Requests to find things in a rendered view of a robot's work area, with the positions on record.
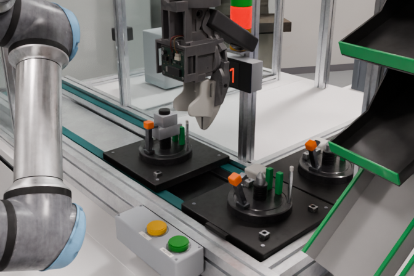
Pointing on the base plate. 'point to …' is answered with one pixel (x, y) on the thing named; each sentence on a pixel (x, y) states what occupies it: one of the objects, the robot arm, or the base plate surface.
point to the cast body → (166, 124)
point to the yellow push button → (156, 227)
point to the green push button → (178, 243)
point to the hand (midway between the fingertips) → (207, 121)
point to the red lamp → (242, 16)
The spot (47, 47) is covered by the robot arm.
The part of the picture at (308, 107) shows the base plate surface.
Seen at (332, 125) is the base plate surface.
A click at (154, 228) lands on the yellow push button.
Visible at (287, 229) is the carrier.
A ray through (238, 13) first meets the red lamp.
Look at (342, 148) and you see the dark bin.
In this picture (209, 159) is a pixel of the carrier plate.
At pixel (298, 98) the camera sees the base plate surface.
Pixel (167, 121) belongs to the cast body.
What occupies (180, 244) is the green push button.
